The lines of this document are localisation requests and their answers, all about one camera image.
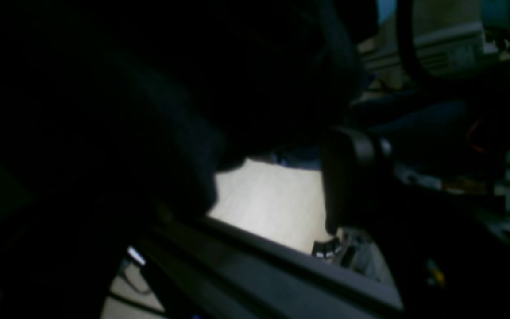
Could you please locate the black aluminium frame rail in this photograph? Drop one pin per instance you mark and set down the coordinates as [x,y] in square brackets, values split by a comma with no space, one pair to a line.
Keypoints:
[233,274]

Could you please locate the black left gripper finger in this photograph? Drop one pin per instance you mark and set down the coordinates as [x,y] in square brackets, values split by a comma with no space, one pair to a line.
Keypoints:
[449,255]

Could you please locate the dark grey T-shirt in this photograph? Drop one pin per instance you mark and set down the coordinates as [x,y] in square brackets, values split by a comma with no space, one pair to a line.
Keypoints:
[170,91]

